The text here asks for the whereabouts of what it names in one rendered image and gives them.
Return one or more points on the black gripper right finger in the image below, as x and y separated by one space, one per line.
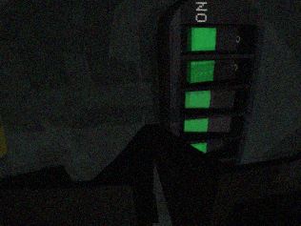
200 190

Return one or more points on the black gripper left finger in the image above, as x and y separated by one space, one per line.
121 195

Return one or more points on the yellow rectangular block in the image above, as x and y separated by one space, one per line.
3 144

